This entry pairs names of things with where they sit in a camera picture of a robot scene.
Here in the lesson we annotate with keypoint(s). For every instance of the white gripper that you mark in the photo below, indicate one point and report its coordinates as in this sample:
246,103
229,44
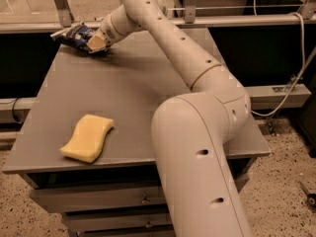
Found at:
108,34

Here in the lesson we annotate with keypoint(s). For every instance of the blue chip bag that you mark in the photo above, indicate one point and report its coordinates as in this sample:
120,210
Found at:
76,37

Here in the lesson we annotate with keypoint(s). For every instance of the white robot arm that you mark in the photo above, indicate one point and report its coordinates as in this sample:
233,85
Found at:
189,131

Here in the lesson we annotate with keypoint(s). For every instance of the grey metal railing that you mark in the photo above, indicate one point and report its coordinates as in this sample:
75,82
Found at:
49,16

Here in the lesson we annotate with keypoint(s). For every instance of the yellow sponge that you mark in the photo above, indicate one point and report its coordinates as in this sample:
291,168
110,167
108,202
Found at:
87,140

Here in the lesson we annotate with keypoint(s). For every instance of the grey drawer cabinet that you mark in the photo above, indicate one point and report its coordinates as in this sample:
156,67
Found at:
127,85

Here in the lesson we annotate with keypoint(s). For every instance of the top grey drawer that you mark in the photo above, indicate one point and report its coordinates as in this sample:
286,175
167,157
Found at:
105,196

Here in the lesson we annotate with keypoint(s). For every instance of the grey drawer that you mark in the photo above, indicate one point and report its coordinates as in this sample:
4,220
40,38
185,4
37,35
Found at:
156,231
105,196
144,217

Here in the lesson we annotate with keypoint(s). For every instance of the middle grey drawer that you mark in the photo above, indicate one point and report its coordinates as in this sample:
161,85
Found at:
144,217

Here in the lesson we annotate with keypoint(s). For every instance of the bottom grey drawer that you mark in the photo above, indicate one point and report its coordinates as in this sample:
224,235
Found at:
156,231

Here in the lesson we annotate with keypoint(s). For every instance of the dark caster wheel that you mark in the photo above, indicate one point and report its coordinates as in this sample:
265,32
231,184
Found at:
310,198

